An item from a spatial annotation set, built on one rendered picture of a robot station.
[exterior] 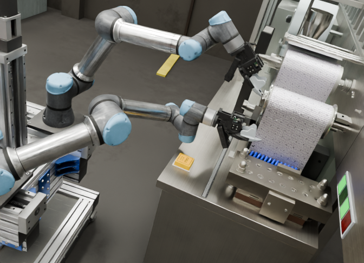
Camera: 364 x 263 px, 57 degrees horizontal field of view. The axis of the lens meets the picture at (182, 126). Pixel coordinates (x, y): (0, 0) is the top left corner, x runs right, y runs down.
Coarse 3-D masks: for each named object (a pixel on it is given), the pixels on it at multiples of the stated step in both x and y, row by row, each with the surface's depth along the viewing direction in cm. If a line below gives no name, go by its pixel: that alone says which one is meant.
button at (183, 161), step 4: (180, 156) 147; (184, 156) 148; (188, 156) 148; (176, 160) 144; (180, 160) 145; (184, 160) 145; (188, 160) 146; (192, 160) 147; (176, 164) 144; (180, 164) 143; (184, 164) 143; (188, 164) 143; (184, 168) 144; (188, 168) 143
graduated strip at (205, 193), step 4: (228, 148) 165; (224, 152) 161; (220, 156) 158; (224, 156) 158; (220, 160) 155; (216, 164) 152; (220, 164) 152; (216, 168) 149; (212, 172) 146; (216, 172) 147; (212, 176) 144; (212, 180) 142; (208, 184) 139; (208, 188) 137; (204, 192) 135; (208, 192) 135; (204, 196) 133
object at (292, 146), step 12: (264, 120) 135; (264, 132) 138; (276, 132) 136; (288, 132) 134; (300, 132) 132; (252, 144) 142; (264, 144) 140; (276, 144) 138; (288, 144) 137; (300, 144) 135; (312, 144) 133; (276, 156) 141; (288, 156) 139; (300, 156) 137; (300, 168) 140
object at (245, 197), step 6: (240, 192) 132; (246, 192) 131; (234, 198) 135; (240, 198) 134; (246, 198) 133; (252, 198) 132; (258, 198) 131; (246, 204) 134; (252, 204) 133; (258, 204) 132; (288, 216) 130; (294, 216) 129; (300, 216) 128; (306, 216) 127; (294, 222) 130; (300, 222) 129
